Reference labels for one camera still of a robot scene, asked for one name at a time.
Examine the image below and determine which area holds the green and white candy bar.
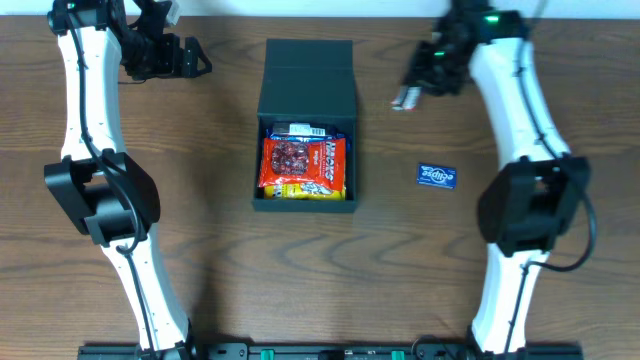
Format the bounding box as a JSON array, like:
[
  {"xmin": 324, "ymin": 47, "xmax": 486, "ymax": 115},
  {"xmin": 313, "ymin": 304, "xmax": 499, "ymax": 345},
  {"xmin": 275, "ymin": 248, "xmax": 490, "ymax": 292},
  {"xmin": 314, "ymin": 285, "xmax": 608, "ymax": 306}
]
[{"xmin": 391, "ymin": 85, "xmax": 422, "ymax": 111}]

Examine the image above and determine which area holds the blue Eclipse gum pack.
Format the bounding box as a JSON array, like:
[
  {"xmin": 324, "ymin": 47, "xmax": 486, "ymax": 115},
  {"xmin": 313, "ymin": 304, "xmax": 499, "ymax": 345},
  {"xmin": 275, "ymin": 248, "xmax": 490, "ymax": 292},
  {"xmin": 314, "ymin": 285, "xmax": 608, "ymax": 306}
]
[{"xmin": 416, "ymin": 163, "xmax": 457, "ymax": 189}]

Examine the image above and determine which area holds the black gift box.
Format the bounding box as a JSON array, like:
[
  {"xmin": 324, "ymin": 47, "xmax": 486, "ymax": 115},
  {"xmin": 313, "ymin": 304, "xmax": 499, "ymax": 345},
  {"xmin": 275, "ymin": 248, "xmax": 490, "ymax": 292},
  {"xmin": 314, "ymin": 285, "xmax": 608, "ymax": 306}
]
[{"xmin": 252, "ymin": 39, "xmax": 358, "ymax": 213}]

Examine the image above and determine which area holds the dark blue candy bar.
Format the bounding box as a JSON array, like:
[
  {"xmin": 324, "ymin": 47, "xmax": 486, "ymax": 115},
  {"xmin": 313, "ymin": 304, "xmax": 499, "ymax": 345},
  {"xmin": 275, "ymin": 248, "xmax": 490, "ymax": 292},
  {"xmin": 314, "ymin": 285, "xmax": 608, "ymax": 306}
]
[{"xmin": 271, "ymin": 122, "xmax": 332, "ymax": 135}]

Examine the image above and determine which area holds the red snack bag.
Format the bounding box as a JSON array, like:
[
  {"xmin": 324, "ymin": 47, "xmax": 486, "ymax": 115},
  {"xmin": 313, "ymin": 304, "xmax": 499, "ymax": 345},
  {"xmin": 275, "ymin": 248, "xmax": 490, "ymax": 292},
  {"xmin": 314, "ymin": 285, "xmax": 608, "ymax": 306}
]
[{"xmin": 258, "ymin": 139, "xmax": 346, "ymax": 191}]

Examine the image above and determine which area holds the yellow sunflower seed bag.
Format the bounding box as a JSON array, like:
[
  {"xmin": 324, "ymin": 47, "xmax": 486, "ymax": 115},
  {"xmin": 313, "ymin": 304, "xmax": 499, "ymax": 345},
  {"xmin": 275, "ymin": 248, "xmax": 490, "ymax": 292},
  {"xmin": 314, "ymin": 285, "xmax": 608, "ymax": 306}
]
[{"xmin": 264, "ymin": 182, "xmax": 346, "ymax": 201}]

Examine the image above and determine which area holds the blue Oreo cookie pack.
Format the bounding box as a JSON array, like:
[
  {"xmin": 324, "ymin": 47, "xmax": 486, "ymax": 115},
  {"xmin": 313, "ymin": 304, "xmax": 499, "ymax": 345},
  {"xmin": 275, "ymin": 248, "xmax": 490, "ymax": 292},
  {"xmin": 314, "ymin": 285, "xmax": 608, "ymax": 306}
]
[{"xmin": 266, "ymin": 129, "xmax": 352, "ymax": 152}]

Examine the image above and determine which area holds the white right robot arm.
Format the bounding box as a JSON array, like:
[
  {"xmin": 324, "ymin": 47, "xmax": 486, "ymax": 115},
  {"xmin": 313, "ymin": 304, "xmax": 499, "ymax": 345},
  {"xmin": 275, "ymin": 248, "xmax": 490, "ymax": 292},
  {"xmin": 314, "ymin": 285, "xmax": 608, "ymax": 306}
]
[{"xmin": 393, "ymin": 0, "xmax": 597, "ymax": 359}]

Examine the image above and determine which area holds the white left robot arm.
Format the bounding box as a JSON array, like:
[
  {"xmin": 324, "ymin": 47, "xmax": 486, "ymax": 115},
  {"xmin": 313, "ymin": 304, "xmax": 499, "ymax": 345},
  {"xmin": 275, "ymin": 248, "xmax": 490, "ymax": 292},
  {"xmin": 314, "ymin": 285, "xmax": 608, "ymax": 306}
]
[{"xmin": 44, "ymin": 0, "xmax": 212, "ymax": 359}]

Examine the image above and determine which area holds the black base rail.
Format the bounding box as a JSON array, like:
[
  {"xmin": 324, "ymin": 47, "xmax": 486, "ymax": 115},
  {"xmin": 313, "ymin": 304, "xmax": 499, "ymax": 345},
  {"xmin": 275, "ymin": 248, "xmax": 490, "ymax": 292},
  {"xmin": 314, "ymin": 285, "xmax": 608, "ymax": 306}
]
[{"xmin": 76, "ymin": 342, "xmax": 585, "ymax": 360}]

